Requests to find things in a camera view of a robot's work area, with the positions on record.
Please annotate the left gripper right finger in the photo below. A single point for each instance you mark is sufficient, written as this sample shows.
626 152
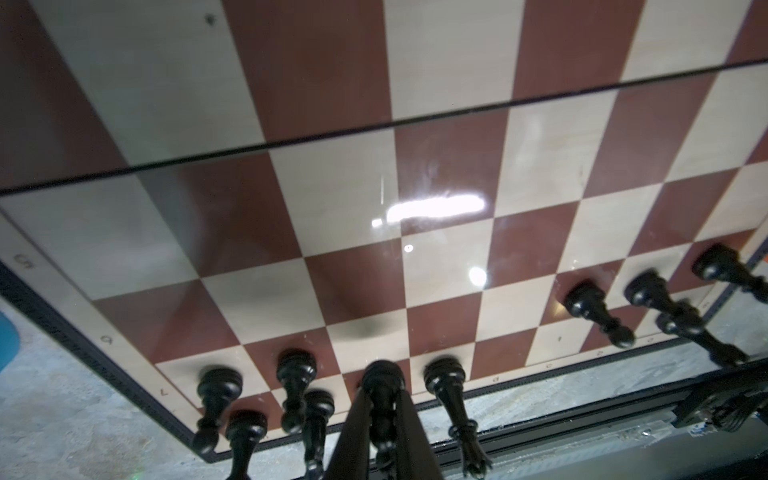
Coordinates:
415 459

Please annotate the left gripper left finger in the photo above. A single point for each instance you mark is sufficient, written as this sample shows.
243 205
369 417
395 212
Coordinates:
350 458

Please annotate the black chess piece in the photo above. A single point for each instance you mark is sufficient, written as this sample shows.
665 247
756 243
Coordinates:
382 381

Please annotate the folding chess board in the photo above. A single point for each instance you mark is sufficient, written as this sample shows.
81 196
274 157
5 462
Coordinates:
192 185

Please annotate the blue plastic tray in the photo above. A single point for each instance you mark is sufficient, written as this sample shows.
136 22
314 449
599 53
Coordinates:
9 341

